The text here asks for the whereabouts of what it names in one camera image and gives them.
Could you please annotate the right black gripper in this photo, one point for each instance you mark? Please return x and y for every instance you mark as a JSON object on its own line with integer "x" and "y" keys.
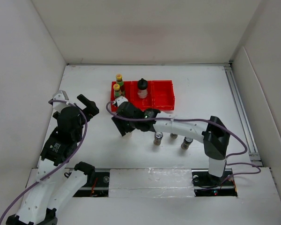
{"x": 119, "y": 122}

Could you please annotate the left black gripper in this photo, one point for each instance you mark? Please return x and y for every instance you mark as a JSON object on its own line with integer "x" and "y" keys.
{"x": 91, "y": 109}

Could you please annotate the red sauce bottle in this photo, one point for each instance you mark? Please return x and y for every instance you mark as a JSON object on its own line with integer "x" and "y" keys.
{"x": 120, "y": 82}
{"x": 117, "y": 91}

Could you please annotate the white salt shaker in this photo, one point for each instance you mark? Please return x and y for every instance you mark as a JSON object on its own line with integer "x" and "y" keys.
{"x": 142, "y": 85}
{"x": 127, "y": 135}

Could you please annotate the silver-lid spice jar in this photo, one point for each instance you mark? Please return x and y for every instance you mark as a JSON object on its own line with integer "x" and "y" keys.
{"x": 158, "y": 138}

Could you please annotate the black-lid spice jar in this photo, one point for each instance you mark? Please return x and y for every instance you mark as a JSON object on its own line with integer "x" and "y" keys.
{"x": 174, "y": 136}
{"x": 186, "y": 143}

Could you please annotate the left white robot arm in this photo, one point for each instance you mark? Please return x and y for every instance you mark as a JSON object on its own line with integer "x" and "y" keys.
{"x": 42, "y": 205}

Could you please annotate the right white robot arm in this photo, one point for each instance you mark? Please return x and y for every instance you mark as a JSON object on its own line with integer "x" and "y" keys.
{"x": 214, "y": 136}

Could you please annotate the red three-compartment tray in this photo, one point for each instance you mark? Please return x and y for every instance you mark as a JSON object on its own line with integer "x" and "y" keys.
{"x": 160, "y": 95}

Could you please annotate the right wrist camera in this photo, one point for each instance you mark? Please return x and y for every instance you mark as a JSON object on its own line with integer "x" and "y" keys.
{"x": 118, "y": 101}

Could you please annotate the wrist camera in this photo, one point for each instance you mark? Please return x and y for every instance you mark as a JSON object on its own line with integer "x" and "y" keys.
{"x": 118, "y": 101}
{"x": 60, "y": 95}

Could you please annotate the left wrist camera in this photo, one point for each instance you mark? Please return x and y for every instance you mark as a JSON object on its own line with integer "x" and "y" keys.
{"x": 60, "y": 95}

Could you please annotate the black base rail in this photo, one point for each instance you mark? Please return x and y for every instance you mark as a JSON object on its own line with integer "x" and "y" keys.
{"x": 156, "y": 183}

